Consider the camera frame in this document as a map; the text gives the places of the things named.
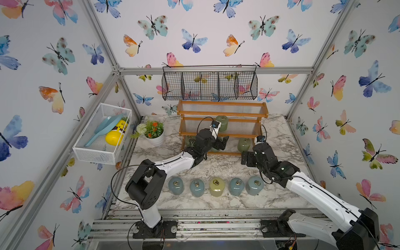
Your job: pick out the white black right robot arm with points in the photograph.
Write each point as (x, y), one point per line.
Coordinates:
(347, 227)

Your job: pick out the blue canister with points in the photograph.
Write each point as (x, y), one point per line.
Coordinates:
(197, 187)
(176, 185)
(254, 185)
(236, 186)

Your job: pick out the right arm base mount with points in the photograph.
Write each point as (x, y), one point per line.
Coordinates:
(278, 227)

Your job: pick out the yellow bottle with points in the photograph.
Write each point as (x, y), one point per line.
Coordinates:
(116, 135)

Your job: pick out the yellow canister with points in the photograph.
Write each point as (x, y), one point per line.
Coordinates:
(217, 186)

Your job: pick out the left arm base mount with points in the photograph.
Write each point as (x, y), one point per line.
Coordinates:
(165, 229)

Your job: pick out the aluminium front rail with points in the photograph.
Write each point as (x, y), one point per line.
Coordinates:
(192, 225)

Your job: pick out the wooden three-tier shelf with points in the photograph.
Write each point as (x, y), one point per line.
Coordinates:
(240, 121)

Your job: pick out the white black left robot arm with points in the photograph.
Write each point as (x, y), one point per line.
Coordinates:
(147, 182)

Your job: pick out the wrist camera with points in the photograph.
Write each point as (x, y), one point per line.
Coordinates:
(260, 139)
(214, 128)

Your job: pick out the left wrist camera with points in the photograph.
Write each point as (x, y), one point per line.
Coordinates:
(214, 128)

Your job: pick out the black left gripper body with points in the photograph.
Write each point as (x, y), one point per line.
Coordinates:
(210, 145)

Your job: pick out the green canister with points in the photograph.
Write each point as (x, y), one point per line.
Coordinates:
(190, 141)
(244, 145)
(224, 123)
(214, 150)

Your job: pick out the white wire wall basket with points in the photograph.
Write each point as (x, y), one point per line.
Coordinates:
(103, 136)

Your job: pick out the white potted flower plant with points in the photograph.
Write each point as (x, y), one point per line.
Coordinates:
(152, 130)

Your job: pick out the light blue plastic scoop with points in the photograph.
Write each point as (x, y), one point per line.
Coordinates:
(105, 126)

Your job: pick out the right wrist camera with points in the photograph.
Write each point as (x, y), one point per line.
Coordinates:
(260, 139)

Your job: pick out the black wire wall basket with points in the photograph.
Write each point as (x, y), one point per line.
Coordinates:
(209, 83)

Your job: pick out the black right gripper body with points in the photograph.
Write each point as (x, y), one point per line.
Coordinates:
(266, 172)

